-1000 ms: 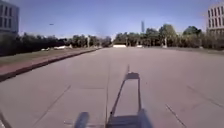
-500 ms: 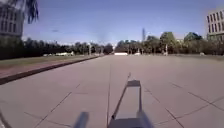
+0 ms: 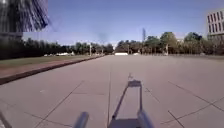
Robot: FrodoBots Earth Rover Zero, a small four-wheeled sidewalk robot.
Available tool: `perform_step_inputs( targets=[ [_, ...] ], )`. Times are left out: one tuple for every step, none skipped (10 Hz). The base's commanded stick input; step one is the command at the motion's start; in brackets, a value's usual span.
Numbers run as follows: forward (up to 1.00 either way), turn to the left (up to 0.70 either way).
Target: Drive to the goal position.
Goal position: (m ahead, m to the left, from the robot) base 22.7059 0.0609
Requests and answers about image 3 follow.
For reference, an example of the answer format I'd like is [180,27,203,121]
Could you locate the white low structure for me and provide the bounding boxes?
[114,52,129,57]

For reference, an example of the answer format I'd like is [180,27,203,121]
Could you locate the grey paved plaza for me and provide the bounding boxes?
[0,54,224,128]

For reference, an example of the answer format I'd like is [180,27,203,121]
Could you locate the tall distant tower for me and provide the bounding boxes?
[142,27,147,44]

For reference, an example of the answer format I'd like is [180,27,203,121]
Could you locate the row of trees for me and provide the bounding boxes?
[0,31,224,60]

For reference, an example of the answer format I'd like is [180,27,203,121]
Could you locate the robot's own part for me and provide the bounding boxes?
[72,111,90,128]
[136,109,155,128]

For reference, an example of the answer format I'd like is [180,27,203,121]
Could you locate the dark kerb strip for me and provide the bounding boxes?
[0,55,106,86]

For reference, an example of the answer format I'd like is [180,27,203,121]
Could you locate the grass lawn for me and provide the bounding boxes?
[0,54,98,71]

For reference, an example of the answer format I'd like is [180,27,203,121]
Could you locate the dark building with slatted front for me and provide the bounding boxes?
[0,0,50,43]

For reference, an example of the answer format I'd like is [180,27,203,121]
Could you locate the pale building with windows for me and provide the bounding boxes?
[206,8,224,42]

